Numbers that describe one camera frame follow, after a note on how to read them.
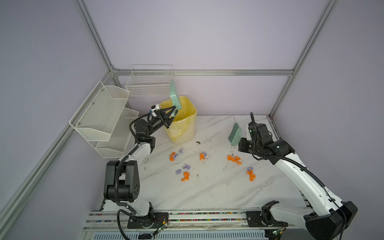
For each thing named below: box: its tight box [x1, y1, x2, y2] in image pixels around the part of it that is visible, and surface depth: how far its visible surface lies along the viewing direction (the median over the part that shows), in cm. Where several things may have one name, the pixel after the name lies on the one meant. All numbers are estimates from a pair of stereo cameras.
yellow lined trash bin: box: [160, 96, 197, 145], surface depth 92 cm
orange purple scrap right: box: [246, 166, 256, 182], surface depth 91 cm
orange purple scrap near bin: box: [169, 148, 184, 162], surface depth 97 cm
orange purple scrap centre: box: [199, 152, 208, 161], surface depth 97 cm
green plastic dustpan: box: [169, 79, 182, 110], surface depth 76 cm
